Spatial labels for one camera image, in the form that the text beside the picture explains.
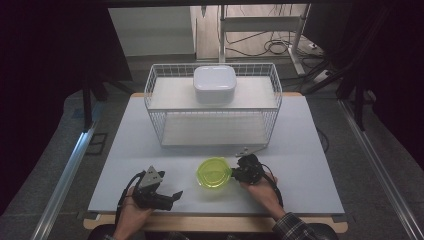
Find pale cabinet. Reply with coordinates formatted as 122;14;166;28
107;5;197;58

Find person's right hand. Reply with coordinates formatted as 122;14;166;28
240;172;286;221

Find green round lidded container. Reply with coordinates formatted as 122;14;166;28
195;156;234;191

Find person's left hand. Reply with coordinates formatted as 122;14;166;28
114;187;155;240

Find black rectangular floor frame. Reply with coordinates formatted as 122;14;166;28
85;132;109;156

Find thin black cable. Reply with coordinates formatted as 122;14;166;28
315;127;331;155

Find hand-held gripper cable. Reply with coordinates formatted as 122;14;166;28
114;170;148;228
261;162;285;208

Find black metal stand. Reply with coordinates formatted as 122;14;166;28
301;59;368;132
81;77;135;132

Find left hand-held gripper cable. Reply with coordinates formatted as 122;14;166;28
114;170;148;228

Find right hand-held gripper cable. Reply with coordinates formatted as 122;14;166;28
261;162;285;208

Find white power strip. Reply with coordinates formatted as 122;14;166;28
312;69;335;85

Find aluminium rail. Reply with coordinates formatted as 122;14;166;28
30;101;106;240
337;99;424;240

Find translucent white square food container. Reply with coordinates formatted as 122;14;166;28
193;65;238;105

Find grey table mat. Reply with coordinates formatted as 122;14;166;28
87;95;346;216

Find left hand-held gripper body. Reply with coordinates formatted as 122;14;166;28
132;165;174;211

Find white wire shelf rack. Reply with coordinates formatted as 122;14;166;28
143;62;283;148

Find black floor cables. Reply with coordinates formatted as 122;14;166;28
224;31;322;58

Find black curtain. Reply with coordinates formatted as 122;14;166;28
0;0;133;216
302;0;424;169

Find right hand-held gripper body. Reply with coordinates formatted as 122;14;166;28
234;144;268;185

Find white metal desk frame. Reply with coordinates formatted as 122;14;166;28
217;3;312;76

